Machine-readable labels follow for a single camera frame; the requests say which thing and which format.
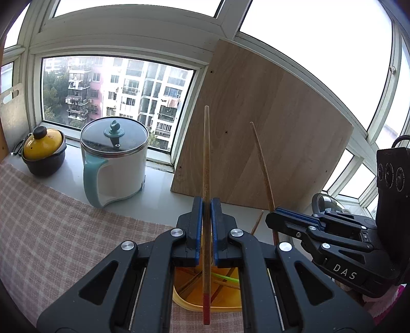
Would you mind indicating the apartment building outside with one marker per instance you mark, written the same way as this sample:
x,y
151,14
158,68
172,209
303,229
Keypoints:
x,y
128,96

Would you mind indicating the light wooden board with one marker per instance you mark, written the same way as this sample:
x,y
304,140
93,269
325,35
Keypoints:
x,y
272,105

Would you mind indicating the white floral rice cooker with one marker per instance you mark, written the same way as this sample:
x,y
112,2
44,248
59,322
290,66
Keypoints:
x,y
330,203

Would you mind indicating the white and teal electric pot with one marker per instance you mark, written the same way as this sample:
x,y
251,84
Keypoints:
x,y
121,173

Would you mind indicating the green plastic fork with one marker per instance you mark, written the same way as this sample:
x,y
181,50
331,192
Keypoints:
x,y
225,277

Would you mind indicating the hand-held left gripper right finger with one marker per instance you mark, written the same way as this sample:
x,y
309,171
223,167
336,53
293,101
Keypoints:
x,y
216,233

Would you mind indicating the white window frame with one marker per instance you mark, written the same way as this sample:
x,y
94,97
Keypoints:
x,y
128,44

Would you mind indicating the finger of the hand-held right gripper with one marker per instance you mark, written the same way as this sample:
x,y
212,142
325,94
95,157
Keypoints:
x,y
298,214
288,224

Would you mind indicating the pink checked table cloth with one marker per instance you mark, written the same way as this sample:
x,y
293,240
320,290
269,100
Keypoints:
x,y
64,230

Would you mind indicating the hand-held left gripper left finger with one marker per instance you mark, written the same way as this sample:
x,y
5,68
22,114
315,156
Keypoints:
x,y
197,230

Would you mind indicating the black pot with yellow lid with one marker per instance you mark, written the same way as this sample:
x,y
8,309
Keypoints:
x,y
43,150

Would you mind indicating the white cutting board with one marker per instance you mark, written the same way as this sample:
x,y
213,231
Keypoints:
x,y
12,118

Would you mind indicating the pine plank board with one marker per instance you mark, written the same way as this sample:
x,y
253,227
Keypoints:
x,y
3,147

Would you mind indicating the yellow plastic container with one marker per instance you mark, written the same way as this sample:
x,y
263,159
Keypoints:
x,y
192,304

